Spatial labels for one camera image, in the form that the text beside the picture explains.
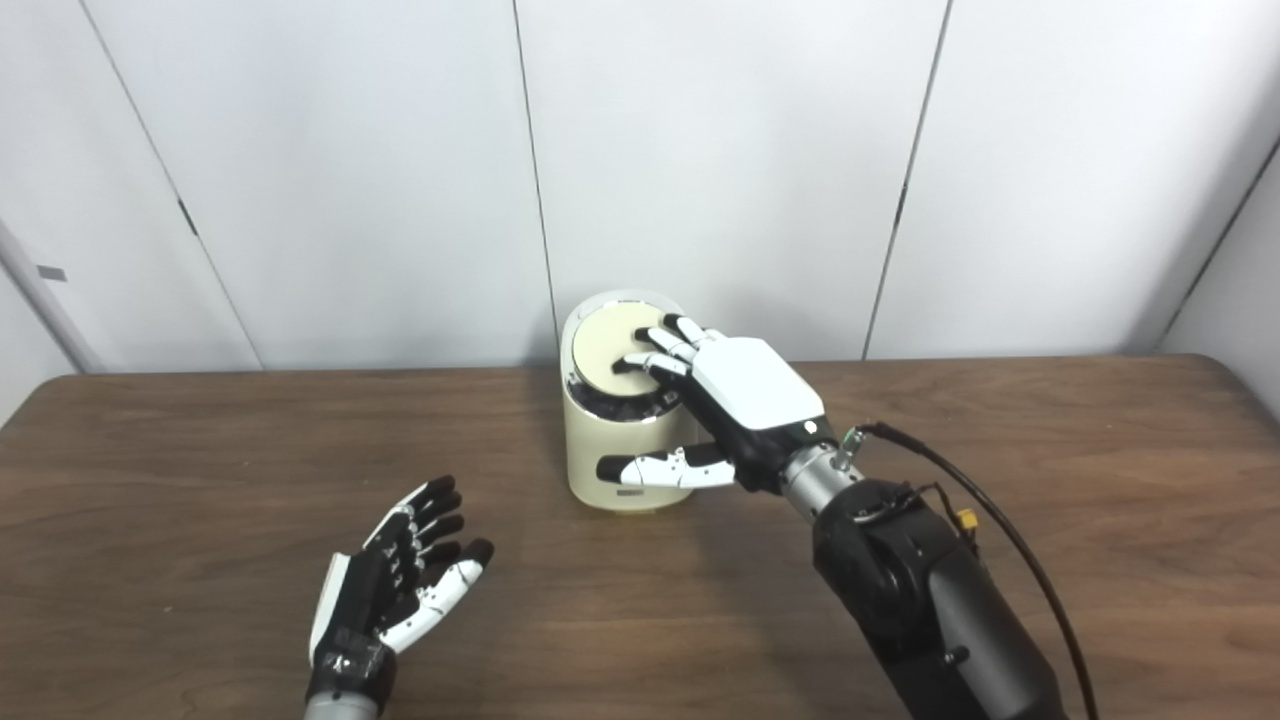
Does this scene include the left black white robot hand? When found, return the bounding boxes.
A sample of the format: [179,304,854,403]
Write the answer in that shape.
[307,476,496,701]

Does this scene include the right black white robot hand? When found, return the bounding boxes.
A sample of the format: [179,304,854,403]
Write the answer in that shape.
[596,313,840,494]

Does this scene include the cream round bin lid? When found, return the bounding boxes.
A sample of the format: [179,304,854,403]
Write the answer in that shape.
[572,303,683,396]

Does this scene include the cream-colored round bin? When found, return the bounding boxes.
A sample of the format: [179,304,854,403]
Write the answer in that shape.
[560,290,709,517]

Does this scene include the thin wire yellow connector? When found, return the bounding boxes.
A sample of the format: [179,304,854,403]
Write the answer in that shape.
[900,483,982,543]

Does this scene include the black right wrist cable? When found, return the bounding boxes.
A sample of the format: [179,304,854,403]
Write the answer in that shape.
[845,421,1102,720]

